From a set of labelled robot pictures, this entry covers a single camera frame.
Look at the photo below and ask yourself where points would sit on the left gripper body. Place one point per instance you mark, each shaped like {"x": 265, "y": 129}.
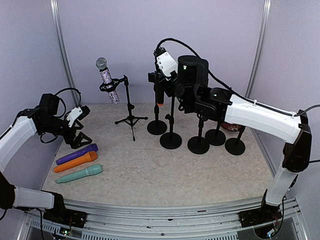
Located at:
{"x": 68, "y": 137}

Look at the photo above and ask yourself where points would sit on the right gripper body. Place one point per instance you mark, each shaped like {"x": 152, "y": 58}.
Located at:
{"x": 178, "y": 89}

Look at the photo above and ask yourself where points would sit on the black microphone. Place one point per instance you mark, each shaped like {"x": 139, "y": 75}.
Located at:
{"x": 159, "y": 96}

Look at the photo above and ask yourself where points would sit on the purple microphone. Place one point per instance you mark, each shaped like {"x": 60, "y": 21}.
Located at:
{"x": 77, "y": 154}

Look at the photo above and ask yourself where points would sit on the orange microphone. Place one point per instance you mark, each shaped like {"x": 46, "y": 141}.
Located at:
{"x": 86, "y": 158}

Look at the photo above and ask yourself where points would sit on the teal microphone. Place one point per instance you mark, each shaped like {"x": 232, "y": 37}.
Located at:
{"x": 89, "y": 171}

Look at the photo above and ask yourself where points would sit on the tall round stand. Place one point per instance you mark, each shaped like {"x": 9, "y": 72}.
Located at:
{"x": 156, "y": 126}

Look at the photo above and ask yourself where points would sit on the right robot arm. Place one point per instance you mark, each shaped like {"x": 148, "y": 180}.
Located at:
{"x": 187, "y": 78}

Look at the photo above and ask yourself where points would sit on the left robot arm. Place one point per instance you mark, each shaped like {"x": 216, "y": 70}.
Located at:
{"x": 40, "y": 120}

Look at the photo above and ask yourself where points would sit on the black tripod mic stand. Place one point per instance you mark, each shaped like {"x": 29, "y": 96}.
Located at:
{"x": 131, "y": 120}

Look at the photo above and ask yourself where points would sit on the glitter silver microphone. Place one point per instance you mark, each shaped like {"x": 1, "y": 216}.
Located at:
{"x": 107, "y": 82}

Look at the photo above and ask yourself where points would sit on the red floral plate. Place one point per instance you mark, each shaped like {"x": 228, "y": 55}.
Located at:
{"x": 232, "y": 127}

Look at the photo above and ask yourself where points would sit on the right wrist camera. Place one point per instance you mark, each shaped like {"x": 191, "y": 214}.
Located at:
{"x": 165, "y": 62}

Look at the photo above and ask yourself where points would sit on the right aluminium frame post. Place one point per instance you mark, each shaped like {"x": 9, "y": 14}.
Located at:
{"x": 259, "y": 48}

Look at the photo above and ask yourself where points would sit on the aluminium frame post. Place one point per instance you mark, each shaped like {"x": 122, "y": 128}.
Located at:
{"x": 54, "y": 6}
{"x": 259, "y": 48}

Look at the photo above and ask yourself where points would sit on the front aluminium rail base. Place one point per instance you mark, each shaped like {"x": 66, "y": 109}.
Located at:
{"x": 219, "y": 221}

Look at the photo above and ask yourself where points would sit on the left aluminium frame post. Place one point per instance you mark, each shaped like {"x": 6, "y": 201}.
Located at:
{"x": 54, "y": 6}

